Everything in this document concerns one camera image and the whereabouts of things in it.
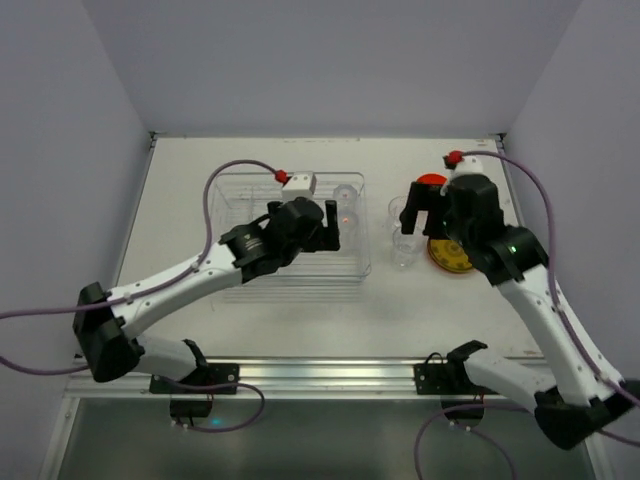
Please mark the clear glass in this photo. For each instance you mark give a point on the clear glass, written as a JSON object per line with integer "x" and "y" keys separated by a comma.
{"x": 349, "y": 225}
{"x": 405, "y": 249}
{"x": 345, "y": 195}
{"x": 395, "y": 208}

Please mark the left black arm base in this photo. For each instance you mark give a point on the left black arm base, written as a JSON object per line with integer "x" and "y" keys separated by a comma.
{"x": 205, "y": 375}

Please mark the clear plastic rack tray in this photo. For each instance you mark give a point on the clear plastic rack tray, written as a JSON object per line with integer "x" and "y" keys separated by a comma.
{"x": 230, "y": 200}

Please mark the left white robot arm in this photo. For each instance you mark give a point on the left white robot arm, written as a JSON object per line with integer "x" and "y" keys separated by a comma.
{"x": 110, "y": 325}

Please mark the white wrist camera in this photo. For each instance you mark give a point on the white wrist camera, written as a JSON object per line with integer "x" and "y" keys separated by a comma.
{"x": 299, "y": 185}
{"x": 460, "y": 165}

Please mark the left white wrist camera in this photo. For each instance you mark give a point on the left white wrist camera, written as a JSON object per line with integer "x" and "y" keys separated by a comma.
{"x": 299, "y": 185}

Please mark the olive brown plate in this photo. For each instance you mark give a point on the olive brown plate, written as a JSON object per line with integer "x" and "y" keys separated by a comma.
{"x": 446, "y": 252}

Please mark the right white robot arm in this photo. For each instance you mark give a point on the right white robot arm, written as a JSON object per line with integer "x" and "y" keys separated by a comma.
{"x": 583, "y": 393}

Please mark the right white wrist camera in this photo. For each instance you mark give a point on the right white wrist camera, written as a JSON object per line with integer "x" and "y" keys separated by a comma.
{"x": 460, "y": 165}

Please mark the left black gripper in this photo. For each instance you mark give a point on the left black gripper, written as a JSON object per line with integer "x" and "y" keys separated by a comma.
{"x": 326, "y": 240}

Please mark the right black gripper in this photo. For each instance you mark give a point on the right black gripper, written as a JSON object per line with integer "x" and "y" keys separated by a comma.
{"x": 426, "y": 190}

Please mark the aluminium mounting rail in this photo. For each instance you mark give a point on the aluminium mounting rail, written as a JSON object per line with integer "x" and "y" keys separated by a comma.
{"x": 283, "y": 378}

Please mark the orange bowl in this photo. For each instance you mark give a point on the orange bowl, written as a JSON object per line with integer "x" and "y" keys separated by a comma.
{"x": 432, "y": 179}

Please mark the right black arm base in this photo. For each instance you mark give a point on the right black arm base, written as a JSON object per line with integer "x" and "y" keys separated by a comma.
{"x": 444, "y": 376}

